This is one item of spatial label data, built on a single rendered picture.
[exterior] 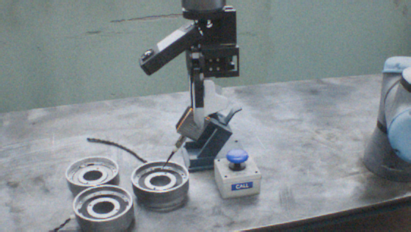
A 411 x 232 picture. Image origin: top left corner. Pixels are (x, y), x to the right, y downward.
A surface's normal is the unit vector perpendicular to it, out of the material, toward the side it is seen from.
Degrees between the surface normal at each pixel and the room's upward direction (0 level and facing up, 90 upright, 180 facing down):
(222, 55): 90
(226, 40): 90
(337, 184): 0
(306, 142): 0
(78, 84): 90
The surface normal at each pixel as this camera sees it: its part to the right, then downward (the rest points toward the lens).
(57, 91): 0.20, 0.43
